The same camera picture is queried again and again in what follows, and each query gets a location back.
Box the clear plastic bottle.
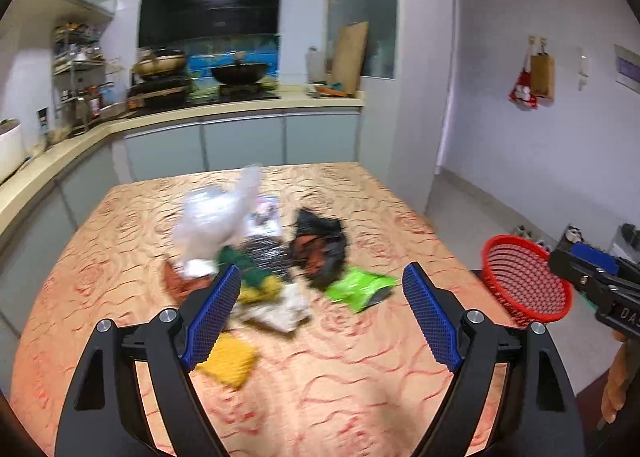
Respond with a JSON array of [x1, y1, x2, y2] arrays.
[[306, 46, 326, 84]]

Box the white mesh cloth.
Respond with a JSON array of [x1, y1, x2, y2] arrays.
[[240, 282, 312, 336]]

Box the framed wall picture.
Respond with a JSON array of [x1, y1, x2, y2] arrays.
[[614, 44, 640, 96]]

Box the black wok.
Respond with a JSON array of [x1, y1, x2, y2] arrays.
[[210, 62, 274, 87]]

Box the red brown wrapper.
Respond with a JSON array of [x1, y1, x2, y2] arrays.
[[162, 262, 216, 304]]

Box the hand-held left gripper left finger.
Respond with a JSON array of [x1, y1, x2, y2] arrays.
[[52, 263, 243, 457]]

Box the green mesh scrubber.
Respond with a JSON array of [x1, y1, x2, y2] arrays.
[[217, 246, 272, 289]]

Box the brown paper bag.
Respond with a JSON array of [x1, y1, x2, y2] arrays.
[[530, 37, 556, 99]]

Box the black gas stove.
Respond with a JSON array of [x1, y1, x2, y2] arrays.
[[125, 77, 282, 108]]

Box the yellow sponge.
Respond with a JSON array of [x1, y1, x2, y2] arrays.
[[194, 332, 261, 389]]

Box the red plastic mesh basket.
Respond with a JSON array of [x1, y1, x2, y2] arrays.
[[481, 234, 574, 324]]

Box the steel wool scourer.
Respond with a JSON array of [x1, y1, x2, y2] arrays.
[[235, 234, 294, 283]]

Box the red hanging bag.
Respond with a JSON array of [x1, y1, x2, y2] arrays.
[[508, 37, 540, 110]]

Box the white rice cooker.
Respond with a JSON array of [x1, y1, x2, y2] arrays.
[[0, 118, 26, 183]]

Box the grey base cabinets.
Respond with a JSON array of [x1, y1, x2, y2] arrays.
[[0, 110, 362, 288]]

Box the crumpled white tissue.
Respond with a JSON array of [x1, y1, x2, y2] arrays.
[[181, 259, 217, 279]]

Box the clear plastic bag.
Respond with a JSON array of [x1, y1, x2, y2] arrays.
[[172, 164, 264, 278]]

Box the printed white packet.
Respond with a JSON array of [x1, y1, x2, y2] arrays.
[[247, 196, 284, 239]]

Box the black plastic bag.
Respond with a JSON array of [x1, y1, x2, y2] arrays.
[[287, 208, 349, 291]]

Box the golden lidded pot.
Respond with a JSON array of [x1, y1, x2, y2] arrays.
[[132, 50, 189, 79]]

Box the frosted glass window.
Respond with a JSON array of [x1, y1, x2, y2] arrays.
[[327, 0, 399, 81]]

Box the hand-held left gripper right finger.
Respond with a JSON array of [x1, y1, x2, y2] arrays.
[[401, 262, 587, 457]]

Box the wooden cutting board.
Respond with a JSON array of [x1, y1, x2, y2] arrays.
[[331, 21, 370, 94]]

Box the green snack packet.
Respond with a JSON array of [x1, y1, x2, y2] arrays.
[[325, 266, 401, 314]]

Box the orange teal kitchen item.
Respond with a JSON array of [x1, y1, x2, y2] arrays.
[[307, 82, 352, 99]]

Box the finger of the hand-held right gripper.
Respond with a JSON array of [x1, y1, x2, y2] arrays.
[[570, 242, 623, 279], [547, 248, 611, 294]]

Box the rose patterned tablecloth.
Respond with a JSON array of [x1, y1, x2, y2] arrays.
[[10, 162, 531, 457]]

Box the beige kitchen countertop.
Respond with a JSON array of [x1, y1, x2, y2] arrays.
[[0, 87, 365, 210]]

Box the person's right hand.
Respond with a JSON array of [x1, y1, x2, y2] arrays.
[[600, 331, 630, 425]]

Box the metal spice rack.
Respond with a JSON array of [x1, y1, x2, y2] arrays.
[[52, 24, 115, 134]]

